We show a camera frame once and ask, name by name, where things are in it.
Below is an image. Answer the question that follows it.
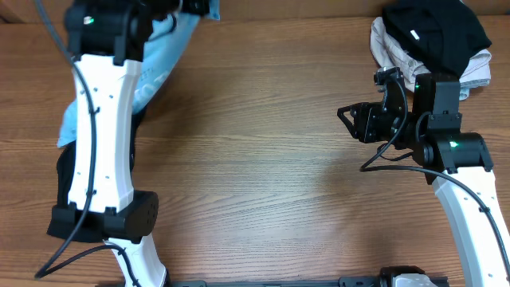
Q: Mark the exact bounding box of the black garment on pile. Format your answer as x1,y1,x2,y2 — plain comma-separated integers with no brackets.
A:
382,0,492,77

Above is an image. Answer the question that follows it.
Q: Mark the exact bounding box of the light blue t-shirt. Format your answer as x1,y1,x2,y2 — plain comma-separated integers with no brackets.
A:
57,0,221,148

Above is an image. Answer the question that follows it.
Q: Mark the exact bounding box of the beige button shirt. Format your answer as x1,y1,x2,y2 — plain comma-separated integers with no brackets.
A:
370,17,492,100

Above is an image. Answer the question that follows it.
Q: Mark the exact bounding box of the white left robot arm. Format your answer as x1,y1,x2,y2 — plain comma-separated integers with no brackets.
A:
47,0,219,286

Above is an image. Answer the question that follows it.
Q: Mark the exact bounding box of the black garment on left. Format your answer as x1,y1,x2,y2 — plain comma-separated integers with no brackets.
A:
46,107,147,244

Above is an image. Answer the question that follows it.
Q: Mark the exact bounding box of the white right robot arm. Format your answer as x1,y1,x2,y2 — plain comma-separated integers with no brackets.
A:
337,68,509,286

